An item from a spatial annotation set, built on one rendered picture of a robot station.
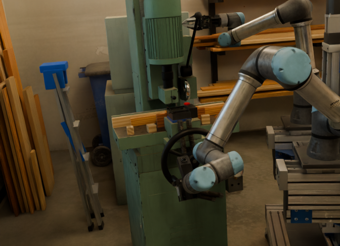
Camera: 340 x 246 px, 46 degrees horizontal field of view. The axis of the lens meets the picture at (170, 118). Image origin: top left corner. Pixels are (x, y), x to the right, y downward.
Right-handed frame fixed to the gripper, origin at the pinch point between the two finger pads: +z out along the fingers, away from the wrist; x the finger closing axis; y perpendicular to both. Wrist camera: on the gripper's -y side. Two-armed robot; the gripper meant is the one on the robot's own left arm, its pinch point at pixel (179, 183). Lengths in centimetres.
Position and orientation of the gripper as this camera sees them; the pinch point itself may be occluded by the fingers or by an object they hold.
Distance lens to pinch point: 163.2
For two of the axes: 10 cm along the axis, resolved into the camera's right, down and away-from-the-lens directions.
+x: 9.6, -1.4, 2.3
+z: -1.9, 2.7, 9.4
